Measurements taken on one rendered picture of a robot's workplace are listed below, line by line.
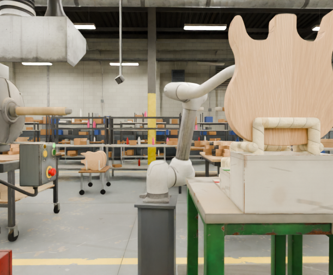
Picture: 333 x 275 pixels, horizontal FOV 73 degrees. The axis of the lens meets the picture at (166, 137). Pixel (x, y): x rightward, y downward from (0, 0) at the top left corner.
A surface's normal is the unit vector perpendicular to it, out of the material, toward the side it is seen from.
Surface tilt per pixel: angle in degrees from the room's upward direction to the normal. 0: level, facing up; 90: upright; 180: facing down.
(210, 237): 91
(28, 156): 90
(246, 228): 90
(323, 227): 90
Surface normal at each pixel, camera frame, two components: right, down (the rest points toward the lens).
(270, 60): 0.00, 0.05
